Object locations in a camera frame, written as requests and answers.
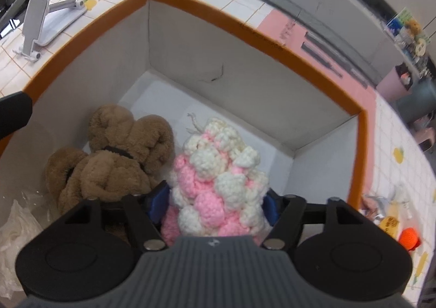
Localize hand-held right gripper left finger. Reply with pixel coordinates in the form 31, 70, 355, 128
63, 183, 170, 250

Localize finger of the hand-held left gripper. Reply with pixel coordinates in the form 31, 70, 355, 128
0, 91, 34, 140

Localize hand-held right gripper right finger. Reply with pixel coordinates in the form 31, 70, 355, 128
263, 189, 367, 250

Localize pink white crochet toy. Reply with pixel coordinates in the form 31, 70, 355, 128
160, 117, 273, 237

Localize brown plush toy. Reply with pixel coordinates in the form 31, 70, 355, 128
46, 104, 176, 216

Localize orange-rimmed white box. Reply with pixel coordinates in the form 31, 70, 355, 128
0, 0, 370, 298

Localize clear plastic bag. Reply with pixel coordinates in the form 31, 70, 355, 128
0, 192, 52, 291

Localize white phone stand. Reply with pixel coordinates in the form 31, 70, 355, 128
13, 0, 87, 62

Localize clear crinkled wrapper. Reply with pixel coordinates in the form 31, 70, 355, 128
363, 187, 411, 223

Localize yellow round tag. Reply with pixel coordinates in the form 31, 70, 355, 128
379, 216, 401, 238

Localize orange crochet ball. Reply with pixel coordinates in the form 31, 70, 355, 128
398, 228, 421, 251

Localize small pink bag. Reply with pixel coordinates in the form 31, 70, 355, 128
410, 115, 436, 152

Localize pink trash bin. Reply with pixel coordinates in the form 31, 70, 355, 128
376, 64, 414, 101

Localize grey trash bin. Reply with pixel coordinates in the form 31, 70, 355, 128
398, 78, 436, 125

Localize pink mat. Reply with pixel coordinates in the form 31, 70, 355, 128
257, 8, 377, 104

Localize green picture board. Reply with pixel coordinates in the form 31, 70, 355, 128
386, 8, 431, 56

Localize small teddy bear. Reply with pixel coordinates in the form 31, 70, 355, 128
405, 20, 423, 39

